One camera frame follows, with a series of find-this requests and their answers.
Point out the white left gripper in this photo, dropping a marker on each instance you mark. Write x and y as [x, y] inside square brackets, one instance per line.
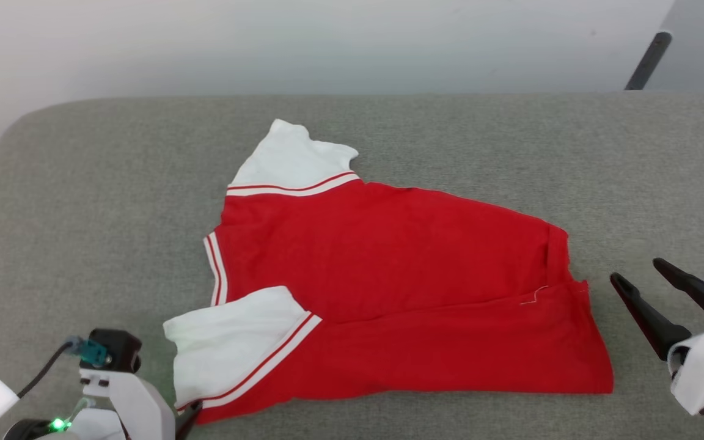
[144, 409]

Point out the red and white jersey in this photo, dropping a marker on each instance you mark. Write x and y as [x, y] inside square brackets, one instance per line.
[401, 269]

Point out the black pole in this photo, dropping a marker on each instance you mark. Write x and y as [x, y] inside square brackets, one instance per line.
[648, 61]

